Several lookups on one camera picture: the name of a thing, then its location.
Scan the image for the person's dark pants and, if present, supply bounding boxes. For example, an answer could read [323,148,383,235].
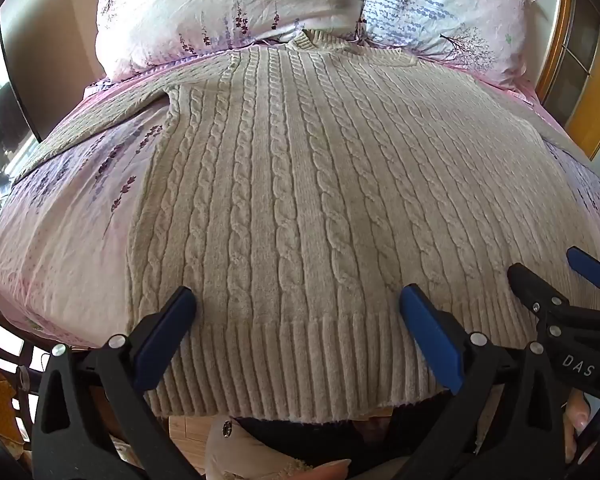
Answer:
[237,402,398,480]

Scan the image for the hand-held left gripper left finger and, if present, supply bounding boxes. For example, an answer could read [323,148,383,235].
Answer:
[32,286,211,480]

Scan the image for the beige cable-knit sweater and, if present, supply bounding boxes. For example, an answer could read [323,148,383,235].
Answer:
[12,30,600,421]

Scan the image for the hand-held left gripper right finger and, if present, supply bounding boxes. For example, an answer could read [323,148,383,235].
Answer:
[399,284,569,480]

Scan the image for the dark wooden chair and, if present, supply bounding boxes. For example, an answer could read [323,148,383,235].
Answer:
[0,291,48,463]

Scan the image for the pink floral bed sheet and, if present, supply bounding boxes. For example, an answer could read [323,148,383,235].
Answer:
[0,55,600,353]

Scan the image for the dark flat panel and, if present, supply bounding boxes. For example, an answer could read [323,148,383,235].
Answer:
[0,9,42,142]

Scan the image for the person's beige cardigan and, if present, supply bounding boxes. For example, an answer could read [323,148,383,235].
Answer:
[204,417,353,480]

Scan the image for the person's right hand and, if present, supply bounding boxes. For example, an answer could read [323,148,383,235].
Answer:
[563,391,591,464]

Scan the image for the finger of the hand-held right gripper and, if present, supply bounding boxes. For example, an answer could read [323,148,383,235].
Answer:
[507,262,577,327]
[566,247,600,306]

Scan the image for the wooden wardrobe frame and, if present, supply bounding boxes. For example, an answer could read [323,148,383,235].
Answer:
[535,0,600,161]

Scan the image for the blue floral tree-print pillow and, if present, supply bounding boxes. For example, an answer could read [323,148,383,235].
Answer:
[362,0,542,82]

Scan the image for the pink floral pillow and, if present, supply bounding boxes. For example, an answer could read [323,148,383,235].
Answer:
[85,0,376,82]

